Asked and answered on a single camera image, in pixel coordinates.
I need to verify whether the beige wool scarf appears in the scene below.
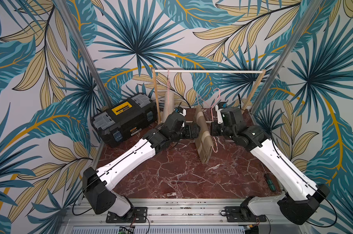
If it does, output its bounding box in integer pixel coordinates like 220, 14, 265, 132
161, 90, 174, 123

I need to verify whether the brown plaid scarf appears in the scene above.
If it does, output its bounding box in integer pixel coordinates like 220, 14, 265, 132
193, 105, 213, 164

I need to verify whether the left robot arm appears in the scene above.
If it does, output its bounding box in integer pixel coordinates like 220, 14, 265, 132
82, 111, 201, 217

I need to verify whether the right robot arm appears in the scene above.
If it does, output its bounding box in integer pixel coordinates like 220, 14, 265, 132
211, 102, 330, 225

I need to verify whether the black yellow toolbox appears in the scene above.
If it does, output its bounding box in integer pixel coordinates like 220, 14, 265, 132
91, 93, 158, 148

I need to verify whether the wooden clothes rack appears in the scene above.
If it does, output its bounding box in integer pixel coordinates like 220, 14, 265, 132
151, 69, 267, 125

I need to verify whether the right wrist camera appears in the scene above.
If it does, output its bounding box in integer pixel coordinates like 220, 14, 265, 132
215, 101, 227, 124

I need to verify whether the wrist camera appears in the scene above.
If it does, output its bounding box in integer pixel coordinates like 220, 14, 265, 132
174, 106, 187, 117
215, 101, 227, 124

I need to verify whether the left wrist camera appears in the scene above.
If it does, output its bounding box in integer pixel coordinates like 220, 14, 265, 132
174, 106, 187, 117

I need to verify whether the green handled screwdriver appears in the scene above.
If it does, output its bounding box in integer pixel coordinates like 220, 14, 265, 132
261, 164, 277, 192

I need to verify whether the left aluminium frame post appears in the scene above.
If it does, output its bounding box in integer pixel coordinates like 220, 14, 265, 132
54, 0, 114, 108

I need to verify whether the aluminium frame post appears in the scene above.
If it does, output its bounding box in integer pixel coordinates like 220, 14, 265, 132
250, 0, 323, 114
54, 0, 114, 108

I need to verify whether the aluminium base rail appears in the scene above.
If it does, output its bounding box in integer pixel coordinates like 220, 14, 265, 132
56, 198, 312, 234

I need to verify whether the right aluminium frame post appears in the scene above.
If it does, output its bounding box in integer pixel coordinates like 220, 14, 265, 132
250, 0, 323, 114

